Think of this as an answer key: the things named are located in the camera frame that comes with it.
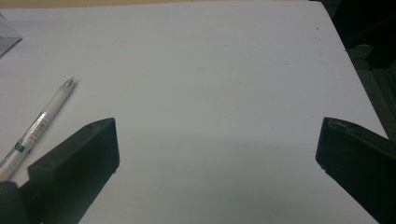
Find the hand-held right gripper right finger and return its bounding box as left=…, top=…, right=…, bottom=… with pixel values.
left=315, top=117, right=396, bottom=224

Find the white gel pen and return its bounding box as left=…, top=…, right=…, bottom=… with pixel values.
left=0, top=77, right=76, bottom=183

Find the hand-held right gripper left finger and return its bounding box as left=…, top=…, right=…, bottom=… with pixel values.
left=19, top=117, right=120, bottom=224

